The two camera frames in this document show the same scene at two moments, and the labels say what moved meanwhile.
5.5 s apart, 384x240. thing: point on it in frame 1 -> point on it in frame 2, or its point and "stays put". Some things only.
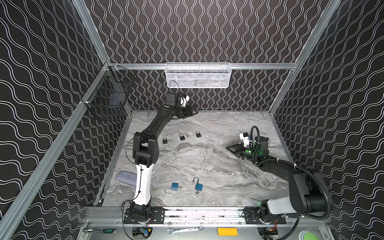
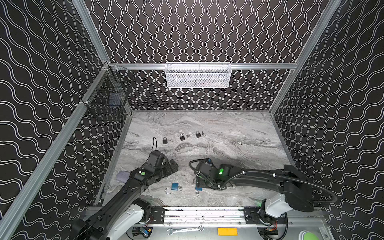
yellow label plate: [227, 231] stays put
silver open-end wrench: [172, 230] stays put
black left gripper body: [186, 110] -> [172, 166]
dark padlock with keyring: [182, 138] stays put
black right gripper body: [243, 150] -> [200, 174]
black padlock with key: [165, 141] stays put
